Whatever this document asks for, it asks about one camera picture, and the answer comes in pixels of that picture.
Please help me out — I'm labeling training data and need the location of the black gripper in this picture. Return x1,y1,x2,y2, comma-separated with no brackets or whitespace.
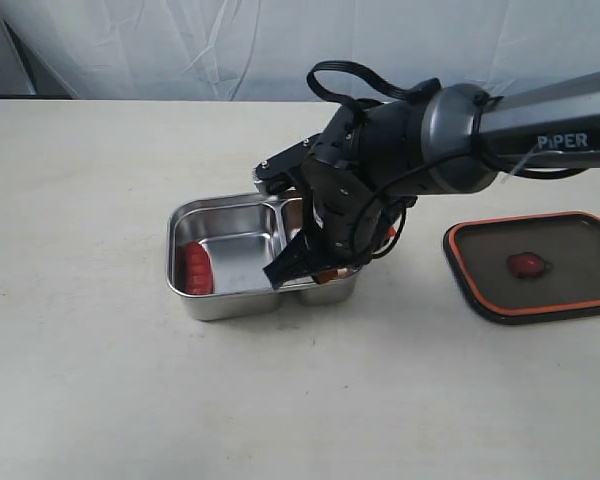
264,157,405,290

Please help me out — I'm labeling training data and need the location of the red toy sausage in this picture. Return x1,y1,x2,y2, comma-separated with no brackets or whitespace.
177,242,214,295

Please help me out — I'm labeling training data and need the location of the dark transparent lunchbox lid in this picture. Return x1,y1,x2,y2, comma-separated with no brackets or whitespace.
442,211,600,325

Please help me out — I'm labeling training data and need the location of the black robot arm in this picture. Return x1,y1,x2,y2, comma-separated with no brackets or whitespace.
254,60,600,288

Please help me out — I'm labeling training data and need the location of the stainless steel two-compartment lunchbox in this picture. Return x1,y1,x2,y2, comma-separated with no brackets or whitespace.
166,191,358,321

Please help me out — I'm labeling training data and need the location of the white backdrop cloth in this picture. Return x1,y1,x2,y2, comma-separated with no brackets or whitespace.
0,1,600,101

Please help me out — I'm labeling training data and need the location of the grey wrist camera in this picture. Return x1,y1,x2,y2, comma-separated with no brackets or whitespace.
253,134,319,196

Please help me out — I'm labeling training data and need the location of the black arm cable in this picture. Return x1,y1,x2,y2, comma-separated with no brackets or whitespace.
306,59,441,109

